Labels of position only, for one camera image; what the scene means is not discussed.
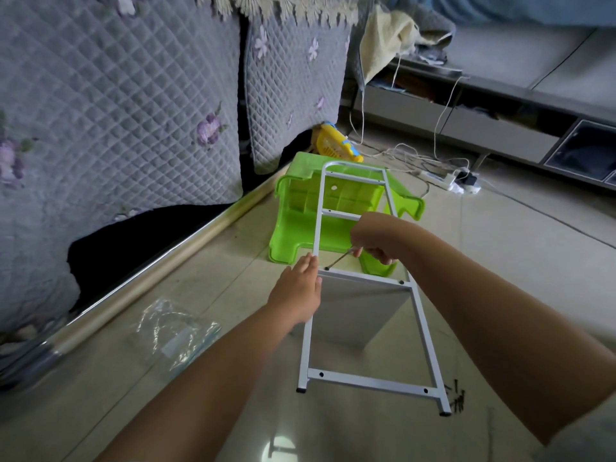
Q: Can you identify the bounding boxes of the grey textured furniture cover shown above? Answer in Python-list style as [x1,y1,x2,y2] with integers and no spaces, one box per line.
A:
[0,0,355,347]

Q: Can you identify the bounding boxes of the person's left hand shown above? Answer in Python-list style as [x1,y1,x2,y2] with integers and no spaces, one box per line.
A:
[264,252,323,333]

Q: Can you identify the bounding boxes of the white wooden board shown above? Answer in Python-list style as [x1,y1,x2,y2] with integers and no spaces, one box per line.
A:
[312,269,413,350]

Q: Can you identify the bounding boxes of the person's left forearm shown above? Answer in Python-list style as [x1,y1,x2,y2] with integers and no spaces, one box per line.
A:
[96,307,290,462]

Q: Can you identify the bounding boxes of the white metal frame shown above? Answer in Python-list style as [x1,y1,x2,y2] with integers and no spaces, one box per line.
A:
[295,160,454,418]

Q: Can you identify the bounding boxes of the chrome metal base rail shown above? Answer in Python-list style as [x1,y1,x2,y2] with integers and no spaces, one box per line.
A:
[0,168,290,381]

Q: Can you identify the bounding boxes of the yellow plastic basket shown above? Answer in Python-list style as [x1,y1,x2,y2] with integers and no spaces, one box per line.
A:
[310,120,365,164]

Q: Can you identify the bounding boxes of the person's right hand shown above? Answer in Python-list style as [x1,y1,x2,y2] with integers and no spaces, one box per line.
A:
[348,211,425,266]

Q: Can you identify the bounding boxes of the pile of pale cloth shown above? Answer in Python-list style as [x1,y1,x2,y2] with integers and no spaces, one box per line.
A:
[358,3,456,87]

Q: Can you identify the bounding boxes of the clear plastic screw bag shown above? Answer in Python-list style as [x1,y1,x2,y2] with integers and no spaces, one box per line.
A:
[135,298,223,373]

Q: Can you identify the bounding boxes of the blue cloth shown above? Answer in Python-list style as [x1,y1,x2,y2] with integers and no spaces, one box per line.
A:
[385,0,616,30]

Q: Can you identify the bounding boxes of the green plastic stool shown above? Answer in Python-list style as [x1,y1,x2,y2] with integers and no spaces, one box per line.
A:
[268,151,427,278]

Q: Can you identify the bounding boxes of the pile of black screws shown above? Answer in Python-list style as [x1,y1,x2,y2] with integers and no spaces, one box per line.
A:
[447,378,469,416]

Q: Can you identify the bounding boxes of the person's right forearm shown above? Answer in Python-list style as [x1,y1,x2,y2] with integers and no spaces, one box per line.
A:
[404,226,616,443]

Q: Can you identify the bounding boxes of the white power strip with plugs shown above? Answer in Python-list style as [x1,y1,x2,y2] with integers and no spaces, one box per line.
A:
[452,168,483,196]

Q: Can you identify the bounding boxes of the tangle of white cables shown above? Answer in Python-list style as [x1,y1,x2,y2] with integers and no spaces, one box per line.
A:
[346,47,483,198]

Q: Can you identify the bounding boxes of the long white power strip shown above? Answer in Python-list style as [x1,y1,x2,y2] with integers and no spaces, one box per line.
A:
[418,166,465,191]

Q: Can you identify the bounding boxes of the grey marble TV cabinet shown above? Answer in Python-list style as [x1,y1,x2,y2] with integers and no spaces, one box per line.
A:
[341,24,616,193]

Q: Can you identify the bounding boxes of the person's white shirt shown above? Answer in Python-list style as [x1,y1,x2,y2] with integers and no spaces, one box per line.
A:
[543,389,616,462]

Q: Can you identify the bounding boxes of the long dark cable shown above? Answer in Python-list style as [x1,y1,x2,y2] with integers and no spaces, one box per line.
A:
[479,182,616,237]

